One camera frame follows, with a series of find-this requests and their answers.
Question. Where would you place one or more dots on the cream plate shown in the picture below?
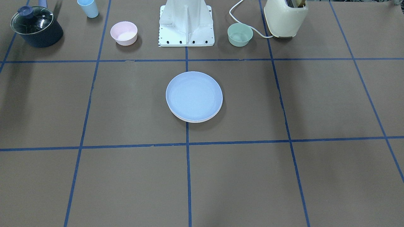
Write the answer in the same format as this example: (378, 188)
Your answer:
(195, 121)

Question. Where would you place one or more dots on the blue plate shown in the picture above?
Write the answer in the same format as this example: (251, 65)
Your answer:
(193, 89)

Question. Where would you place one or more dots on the green bowl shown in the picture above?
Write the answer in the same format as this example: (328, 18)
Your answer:
(239, 34)

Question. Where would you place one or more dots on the dark blue pot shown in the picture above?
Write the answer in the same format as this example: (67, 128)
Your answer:
(37, 25)

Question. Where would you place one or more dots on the pink plate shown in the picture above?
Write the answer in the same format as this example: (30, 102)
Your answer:
(197, 115)

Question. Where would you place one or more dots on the light blue cup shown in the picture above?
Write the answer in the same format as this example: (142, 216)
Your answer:
(89, 7)

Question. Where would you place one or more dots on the pink bowl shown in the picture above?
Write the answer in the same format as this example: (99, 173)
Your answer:
(125, 33)

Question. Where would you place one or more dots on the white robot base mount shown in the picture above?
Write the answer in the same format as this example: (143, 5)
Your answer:
(186, 23)

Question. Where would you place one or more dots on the cream toaster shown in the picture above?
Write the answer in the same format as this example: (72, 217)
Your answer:
(284, 17)

